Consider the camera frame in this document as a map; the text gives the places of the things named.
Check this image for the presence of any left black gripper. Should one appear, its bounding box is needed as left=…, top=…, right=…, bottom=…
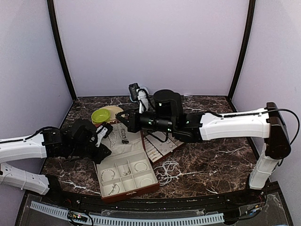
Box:
left=69, top=142, right=111, bottom=164

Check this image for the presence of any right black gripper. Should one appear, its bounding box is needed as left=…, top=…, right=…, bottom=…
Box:
left=115, top=107, right=175, bottom=134

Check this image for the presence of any small red jewelry tray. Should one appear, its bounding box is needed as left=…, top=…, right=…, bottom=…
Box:
left=143, top=134, right=184, bottom=163

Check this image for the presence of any toggle clasp chain necklace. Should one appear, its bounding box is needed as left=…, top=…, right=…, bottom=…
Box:
left=119, top=123, right=129, bottom=145

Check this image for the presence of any silver link bracelet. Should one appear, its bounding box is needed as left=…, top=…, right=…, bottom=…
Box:
left=100, top=169, right=116, bottom=181

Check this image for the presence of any large red jewelry box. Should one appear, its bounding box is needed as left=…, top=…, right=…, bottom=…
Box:
left=95, top=123, right=159, bottom=203

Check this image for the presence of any white bangle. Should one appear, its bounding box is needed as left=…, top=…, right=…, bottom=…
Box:
left=140, top=178, right=153, bottom=187

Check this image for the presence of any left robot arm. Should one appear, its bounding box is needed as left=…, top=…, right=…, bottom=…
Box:
left=0, top=119, right=113, bottom=205

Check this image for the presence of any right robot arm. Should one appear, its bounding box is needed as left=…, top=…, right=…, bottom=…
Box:
left=116, top=89, right=292, bottom=204

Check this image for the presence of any green bowl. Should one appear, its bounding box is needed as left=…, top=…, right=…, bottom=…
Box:
left=91, top=109, right=111, bottom=124

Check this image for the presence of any beige plate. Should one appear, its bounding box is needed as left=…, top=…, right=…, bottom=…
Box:
left=103, top=105, right=124, bottom=118

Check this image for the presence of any chunky pearl necklace in lid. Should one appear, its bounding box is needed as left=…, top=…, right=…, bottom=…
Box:
left=108, top=131, right=118, bottom=149

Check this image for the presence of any long white pearl necklace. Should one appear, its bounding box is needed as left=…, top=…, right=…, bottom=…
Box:
left=155, top=161, right=181, bottom=186

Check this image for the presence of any white cable duct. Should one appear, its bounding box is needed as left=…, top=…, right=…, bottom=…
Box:
left=30, top=201, right=225, bottom=226

